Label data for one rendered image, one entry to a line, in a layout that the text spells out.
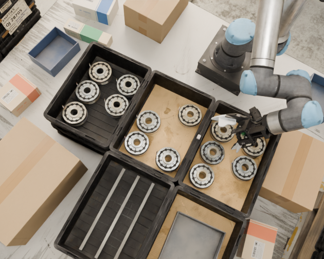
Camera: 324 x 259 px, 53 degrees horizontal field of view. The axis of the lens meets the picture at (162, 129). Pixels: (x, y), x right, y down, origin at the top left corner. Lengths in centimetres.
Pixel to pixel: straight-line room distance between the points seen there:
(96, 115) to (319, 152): 97
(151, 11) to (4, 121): 87
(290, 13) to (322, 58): 158
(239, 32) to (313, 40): 155
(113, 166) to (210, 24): 95
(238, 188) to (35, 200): 80
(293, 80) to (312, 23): 196
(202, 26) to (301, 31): 128
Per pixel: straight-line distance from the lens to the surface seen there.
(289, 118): 105
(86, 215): 135
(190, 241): 134
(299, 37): 290
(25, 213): 134
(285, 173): 144
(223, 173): 139
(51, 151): 135
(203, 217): 135
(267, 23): 108
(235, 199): 139
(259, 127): 109
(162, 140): 139
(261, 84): 105
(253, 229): 146
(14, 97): 162
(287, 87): 108
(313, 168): 150
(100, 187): 136
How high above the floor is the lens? 216
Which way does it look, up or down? 72 degrees down
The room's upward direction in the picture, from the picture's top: 10 degrees clockwise
